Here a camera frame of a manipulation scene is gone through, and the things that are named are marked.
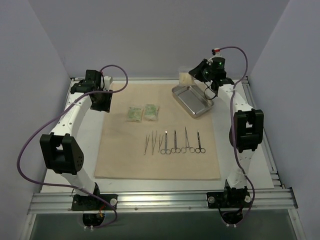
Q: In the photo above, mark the aluminium front rail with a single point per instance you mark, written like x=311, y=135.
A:
x=156, y=202

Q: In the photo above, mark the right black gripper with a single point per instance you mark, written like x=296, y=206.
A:
x=198, y=69

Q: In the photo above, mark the metal instrument tray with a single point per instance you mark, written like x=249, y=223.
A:
x=192, y=99

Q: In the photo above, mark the curved metal tweezers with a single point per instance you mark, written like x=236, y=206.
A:
x=147, y=139

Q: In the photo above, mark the long straight metal forceps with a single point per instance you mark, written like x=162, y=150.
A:
x=153, y=141

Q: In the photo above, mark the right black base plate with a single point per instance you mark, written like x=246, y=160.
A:
x=228, y=200

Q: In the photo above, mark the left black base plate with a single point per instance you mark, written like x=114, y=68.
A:
x=89, y=203

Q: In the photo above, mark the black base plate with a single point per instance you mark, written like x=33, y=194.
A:
x=228, y=200
x=89, y=203

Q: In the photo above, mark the small curved metal scissors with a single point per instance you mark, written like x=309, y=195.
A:
x=199, y=149

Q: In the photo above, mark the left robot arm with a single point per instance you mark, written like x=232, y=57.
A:
x=60, y=149

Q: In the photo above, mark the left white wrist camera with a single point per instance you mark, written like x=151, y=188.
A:
x=106, y=82

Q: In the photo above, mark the green gauze packet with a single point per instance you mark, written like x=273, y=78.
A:
x=134, y=114

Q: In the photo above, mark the white glove packet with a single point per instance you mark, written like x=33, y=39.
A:
x=185, y=79

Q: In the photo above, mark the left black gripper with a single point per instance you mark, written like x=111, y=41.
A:
x=101, y=101

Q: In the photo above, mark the aluminium right side rail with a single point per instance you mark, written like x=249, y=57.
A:
x=265, y=144

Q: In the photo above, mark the metal hemostat clamp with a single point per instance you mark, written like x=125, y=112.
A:
x=187, y=144

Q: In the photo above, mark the beige surgical wrap cloth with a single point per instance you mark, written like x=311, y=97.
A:
x=121, y=150

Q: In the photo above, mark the surgical scissors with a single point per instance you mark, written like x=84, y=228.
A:
x=175, y=149

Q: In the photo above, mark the short metal tweezers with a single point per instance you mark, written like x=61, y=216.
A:
x=160, y=141

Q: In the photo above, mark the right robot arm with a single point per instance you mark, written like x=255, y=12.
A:
x=247, y=123

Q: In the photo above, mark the green cotton ball packet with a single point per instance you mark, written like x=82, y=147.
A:
x=151, y=112

